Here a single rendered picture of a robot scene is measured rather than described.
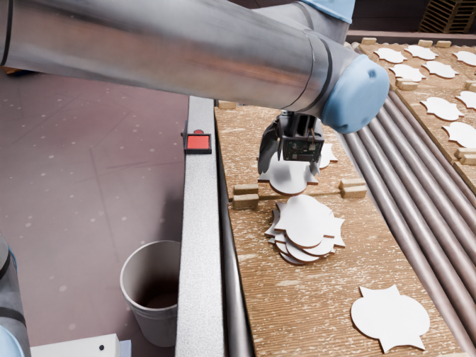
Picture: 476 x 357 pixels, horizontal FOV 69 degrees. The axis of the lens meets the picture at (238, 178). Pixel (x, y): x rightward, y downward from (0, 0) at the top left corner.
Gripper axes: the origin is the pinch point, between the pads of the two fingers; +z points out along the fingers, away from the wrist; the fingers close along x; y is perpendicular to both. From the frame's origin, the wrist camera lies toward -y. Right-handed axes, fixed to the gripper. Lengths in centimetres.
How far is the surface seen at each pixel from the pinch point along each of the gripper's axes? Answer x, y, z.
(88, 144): -108, -135, 111
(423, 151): 46, -27, 16
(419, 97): 56, -57, 15
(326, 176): 13.5, -12.2, 13.1
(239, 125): -9.1, -33.3, 13.9
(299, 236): 2.6, 11.4, 7.0
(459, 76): 79, -76, 15
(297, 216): 3.0, 6.2, 7.2
